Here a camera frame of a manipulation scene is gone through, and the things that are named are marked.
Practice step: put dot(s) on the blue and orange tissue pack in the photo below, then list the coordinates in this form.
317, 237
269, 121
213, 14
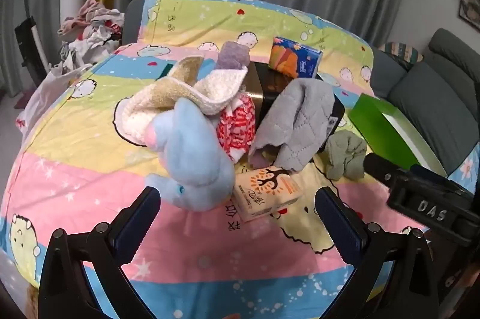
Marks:
292, 58

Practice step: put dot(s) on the grey sofa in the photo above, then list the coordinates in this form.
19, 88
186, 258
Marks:
423, 93

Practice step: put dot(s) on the dark green cloth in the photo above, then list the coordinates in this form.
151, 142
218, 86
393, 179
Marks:
168, 70

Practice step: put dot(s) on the purple cloth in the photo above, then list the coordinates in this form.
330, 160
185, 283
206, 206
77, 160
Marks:
232, 56

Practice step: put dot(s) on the beige and white towel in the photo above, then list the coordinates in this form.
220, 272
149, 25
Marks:
168, 93

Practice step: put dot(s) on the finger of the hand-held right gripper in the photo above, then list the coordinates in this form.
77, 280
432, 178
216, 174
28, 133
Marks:
435, 180
378, 167

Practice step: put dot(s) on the green box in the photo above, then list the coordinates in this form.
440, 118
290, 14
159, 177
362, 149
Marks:
378, 127

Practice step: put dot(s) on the red and white sock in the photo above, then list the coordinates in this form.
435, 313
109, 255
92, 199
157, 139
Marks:
236, 123

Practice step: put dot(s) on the pile of clothes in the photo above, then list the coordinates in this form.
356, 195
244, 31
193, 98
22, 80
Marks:
93, 30

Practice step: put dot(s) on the light blue cloth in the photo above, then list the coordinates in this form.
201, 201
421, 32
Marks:
195, 153

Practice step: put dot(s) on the striped patterned pillow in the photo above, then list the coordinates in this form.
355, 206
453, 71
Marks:
403, 51

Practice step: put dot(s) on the grey-green cloth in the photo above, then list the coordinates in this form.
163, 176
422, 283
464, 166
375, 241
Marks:
345, 153

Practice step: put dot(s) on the white plastic bag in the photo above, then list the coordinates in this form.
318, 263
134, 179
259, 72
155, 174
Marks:
48, 90

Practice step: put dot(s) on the framed landscape painting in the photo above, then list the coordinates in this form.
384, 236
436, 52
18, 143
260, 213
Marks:
470, 0

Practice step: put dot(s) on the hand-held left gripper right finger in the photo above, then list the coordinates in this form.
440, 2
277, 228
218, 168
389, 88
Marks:
335, 219

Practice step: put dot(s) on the black box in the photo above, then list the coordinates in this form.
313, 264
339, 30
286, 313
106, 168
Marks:
268, 93

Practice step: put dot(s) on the white panel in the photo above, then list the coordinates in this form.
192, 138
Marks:
72, 5

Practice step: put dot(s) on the pastel cartoon printed bedsheet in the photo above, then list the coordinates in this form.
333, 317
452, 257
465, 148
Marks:
93, 161

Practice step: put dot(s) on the black floor stand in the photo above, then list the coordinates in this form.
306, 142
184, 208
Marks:
28, 45

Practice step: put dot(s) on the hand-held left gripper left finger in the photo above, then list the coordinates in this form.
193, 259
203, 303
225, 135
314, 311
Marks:
138, 217

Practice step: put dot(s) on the grey quilted cloth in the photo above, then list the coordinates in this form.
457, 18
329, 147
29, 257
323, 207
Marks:
300, 116

